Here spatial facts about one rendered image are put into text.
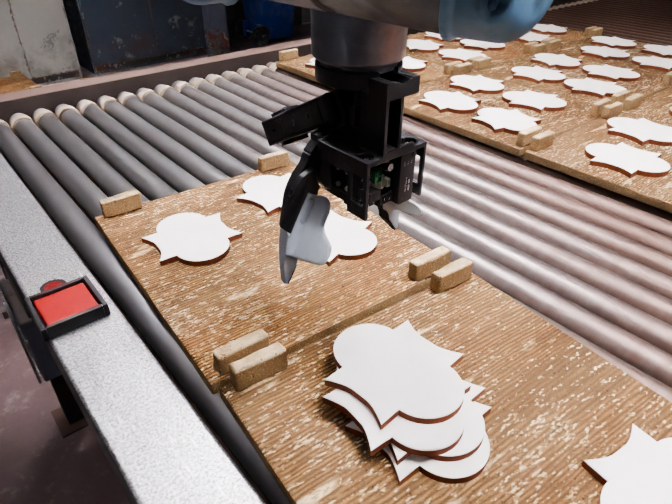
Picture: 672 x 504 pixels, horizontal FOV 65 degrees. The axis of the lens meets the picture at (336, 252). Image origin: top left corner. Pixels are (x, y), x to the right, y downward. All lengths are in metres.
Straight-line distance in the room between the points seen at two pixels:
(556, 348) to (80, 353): 0.52
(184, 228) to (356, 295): 0.28
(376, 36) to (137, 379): 0.42
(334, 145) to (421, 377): 0.22
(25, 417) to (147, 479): 1.45
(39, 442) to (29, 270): 1.10
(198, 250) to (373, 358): 0.32
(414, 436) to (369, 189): 0.21
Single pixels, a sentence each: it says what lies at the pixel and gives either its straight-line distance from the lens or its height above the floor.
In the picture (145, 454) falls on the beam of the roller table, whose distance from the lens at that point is 0.55.
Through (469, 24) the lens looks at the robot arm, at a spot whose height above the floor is 1.30.
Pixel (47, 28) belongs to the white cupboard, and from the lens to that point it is 5.21.
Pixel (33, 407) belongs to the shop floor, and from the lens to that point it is 1.99.
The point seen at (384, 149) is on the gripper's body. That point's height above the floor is 1.17.
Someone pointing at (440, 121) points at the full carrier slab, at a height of 0.93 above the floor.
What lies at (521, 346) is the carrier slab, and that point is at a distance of 0.62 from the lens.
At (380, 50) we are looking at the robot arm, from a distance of 0.42.
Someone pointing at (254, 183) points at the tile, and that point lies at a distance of 0.89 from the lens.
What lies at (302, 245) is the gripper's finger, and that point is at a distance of 0.48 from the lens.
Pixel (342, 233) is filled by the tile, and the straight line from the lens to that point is 0.75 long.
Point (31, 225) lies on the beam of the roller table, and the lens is 0.95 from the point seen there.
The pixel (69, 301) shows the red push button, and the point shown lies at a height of 0.93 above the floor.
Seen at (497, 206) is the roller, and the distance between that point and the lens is 0.91.
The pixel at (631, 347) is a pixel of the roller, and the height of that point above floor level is 0.92.
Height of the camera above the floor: 1.34
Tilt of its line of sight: 34 degrees down
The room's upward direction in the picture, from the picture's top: straight up
